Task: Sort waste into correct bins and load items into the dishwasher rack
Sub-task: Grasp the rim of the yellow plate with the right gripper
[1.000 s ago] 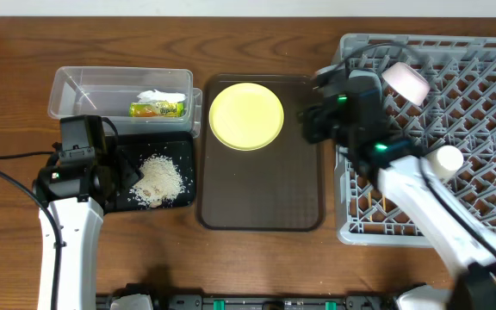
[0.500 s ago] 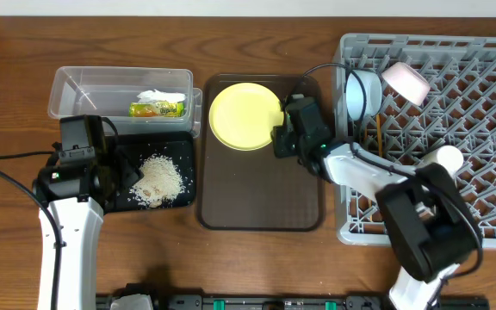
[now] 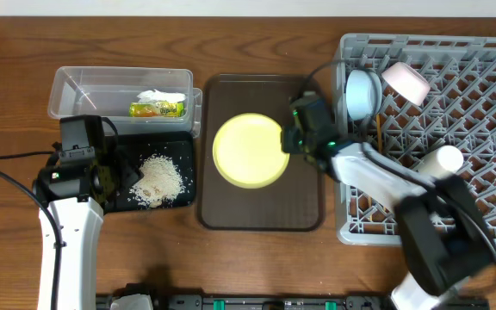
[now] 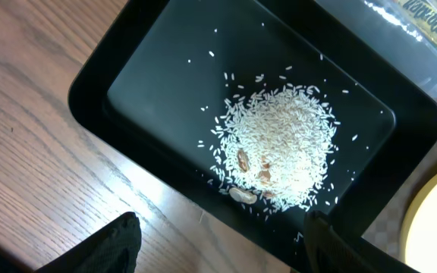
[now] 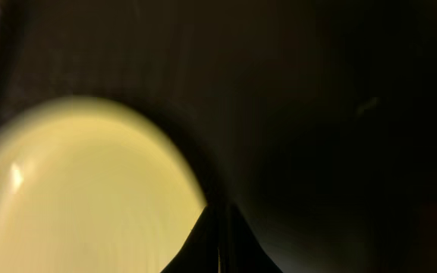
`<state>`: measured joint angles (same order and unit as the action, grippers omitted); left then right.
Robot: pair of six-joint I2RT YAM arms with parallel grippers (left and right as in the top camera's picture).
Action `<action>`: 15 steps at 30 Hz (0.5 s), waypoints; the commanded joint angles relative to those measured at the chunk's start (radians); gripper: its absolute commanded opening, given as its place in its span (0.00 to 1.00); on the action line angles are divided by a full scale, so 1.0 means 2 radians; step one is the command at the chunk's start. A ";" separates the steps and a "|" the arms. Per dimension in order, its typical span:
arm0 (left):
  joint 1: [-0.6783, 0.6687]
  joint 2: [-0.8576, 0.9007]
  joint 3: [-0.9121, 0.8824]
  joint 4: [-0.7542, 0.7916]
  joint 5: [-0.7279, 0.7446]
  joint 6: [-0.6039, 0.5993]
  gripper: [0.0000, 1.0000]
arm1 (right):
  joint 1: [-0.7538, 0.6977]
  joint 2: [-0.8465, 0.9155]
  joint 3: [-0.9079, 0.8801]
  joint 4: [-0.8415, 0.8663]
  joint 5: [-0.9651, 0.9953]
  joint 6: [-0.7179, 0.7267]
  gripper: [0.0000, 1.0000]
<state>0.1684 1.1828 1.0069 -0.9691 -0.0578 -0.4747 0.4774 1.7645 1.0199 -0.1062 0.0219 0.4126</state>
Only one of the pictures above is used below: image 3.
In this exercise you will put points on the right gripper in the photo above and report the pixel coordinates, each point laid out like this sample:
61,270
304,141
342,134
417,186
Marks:
288,140

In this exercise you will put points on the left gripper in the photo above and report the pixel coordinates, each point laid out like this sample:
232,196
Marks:
116,173

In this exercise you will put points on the light blue bowl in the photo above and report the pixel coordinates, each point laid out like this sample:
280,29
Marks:
363,94

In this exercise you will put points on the yellow round plate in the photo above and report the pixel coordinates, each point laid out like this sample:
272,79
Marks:
247,151

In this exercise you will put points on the rice pile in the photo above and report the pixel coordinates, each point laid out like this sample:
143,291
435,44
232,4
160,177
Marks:
161,182

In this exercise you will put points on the green snack wrapper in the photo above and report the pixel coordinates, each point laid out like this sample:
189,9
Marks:
156,109

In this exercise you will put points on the white tissue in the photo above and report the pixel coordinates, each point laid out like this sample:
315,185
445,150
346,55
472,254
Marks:
160,96

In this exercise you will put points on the white rice bowl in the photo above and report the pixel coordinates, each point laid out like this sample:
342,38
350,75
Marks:
407,82

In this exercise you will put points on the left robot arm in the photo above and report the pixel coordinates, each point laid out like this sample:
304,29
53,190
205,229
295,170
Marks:
70,233

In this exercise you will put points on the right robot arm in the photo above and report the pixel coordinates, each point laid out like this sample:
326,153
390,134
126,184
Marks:
444,239

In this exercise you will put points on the black waste tray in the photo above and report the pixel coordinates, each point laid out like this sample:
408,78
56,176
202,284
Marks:
135,148

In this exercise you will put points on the grey plastic dishwasher rack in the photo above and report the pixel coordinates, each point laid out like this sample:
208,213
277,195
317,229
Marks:
459,110

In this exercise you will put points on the dark brown serving tray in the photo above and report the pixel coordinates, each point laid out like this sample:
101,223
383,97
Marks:
295,202

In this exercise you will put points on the clear plastic bin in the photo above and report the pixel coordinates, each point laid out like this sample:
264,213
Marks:
108,91

